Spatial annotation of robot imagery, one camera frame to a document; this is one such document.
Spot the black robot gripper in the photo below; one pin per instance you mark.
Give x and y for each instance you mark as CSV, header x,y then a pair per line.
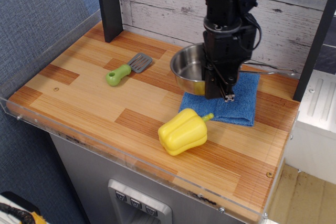
x,y
224,54

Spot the stainless steel pan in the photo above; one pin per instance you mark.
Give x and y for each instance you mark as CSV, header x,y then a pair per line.
x,y
187,66

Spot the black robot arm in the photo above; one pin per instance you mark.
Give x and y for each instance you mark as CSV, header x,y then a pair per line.
x,y
228,16

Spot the blue folded towel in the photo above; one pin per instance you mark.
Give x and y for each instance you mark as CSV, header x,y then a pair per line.
x,y
241,111

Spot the yellow toy bell pepper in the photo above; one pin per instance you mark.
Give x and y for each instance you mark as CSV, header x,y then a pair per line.
x,y
183,132

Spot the white toy sink counter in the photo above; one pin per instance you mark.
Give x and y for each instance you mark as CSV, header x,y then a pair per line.
x,y
311,146

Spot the clear acrylic table guard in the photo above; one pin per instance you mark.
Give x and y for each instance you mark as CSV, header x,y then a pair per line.
x,y
233,172

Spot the grey cabinet with dispenser panel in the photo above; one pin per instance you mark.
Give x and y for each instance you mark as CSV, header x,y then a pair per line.
x,y
112,193

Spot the green handled grey spatula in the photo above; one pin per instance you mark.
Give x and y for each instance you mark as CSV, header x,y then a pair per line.
x,y
136,64

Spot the black vertical post right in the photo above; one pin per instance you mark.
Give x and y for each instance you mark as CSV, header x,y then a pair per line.
x,y
316,46

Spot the black vertical post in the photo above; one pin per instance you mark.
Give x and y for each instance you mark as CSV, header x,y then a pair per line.
x,y
111,19
316,46

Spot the black vertical post left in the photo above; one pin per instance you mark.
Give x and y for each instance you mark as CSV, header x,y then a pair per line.
x,y
111,19

